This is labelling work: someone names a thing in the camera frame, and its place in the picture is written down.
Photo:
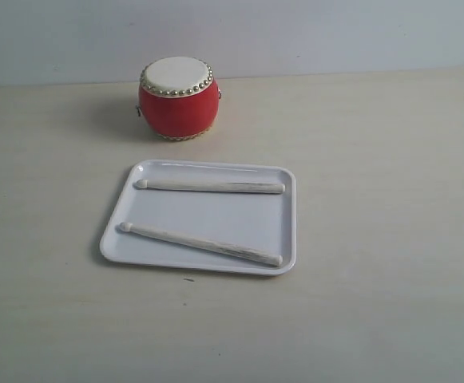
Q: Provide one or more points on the wooden drumstick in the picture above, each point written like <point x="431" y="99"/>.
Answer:
<point x="218" y="187"/>
<point x="221" y="248"/>

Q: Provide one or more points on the small red drum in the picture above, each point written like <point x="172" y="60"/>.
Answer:
<point x="178" y="97"/>

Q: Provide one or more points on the white rectangular plastic tray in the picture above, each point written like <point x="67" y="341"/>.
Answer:
<point x="262" y="222"/>

